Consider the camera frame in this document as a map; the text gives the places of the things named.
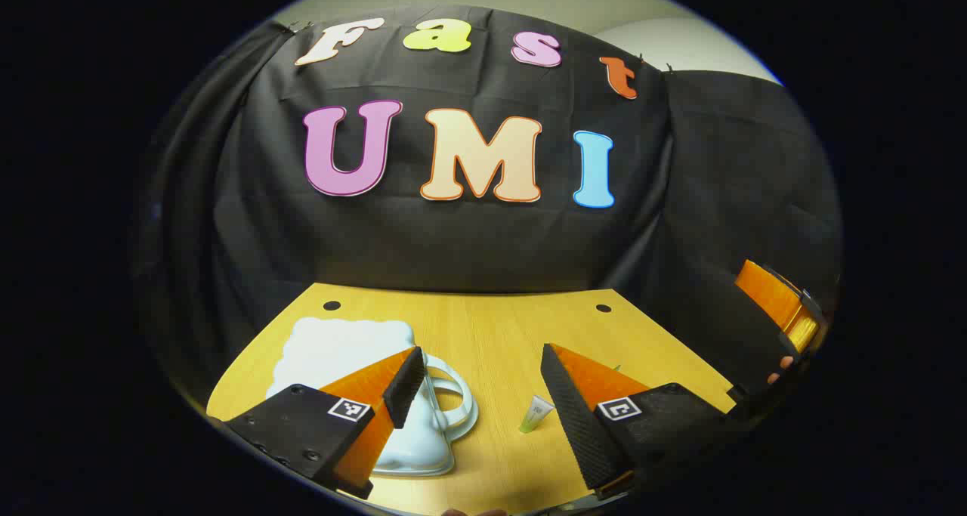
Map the black backdrop cloth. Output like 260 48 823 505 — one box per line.
128 6 843 403

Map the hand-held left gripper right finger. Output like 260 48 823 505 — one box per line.
540 342 745 500

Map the small white tube green cap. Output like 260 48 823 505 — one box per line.
518 395 555 434

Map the light blue suitcase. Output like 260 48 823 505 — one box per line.
266 317 479 477

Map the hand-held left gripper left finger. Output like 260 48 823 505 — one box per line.
224 346 428 500

